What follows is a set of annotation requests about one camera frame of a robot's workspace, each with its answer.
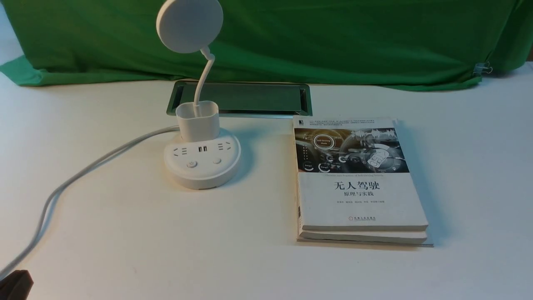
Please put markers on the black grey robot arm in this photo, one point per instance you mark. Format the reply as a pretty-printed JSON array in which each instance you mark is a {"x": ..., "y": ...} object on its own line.
[{"x": 16, "y": 286}]

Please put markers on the white desk lamp socket base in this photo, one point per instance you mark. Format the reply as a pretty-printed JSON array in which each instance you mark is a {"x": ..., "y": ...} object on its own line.
[{"x": 205, "y": 155}]

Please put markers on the metal desk cable grommet tray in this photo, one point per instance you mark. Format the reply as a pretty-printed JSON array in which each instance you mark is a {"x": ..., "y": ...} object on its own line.
[{"x": 278, "y": 100}]

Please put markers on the upper white paperback book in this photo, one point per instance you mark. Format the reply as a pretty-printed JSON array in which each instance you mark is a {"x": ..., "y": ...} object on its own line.
[{"x": 353, "y": 175}]

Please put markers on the green backdrop cloth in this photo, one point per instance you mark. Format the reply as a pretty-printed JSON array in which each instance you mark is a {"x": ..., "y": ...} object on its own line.
[{"x": 417, "y": 45}]

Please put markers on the silver binder clip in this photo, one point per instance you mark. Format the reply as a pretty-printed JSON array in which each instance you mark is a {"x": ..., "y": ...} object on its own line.
[{"x": 482, "y": 68}]

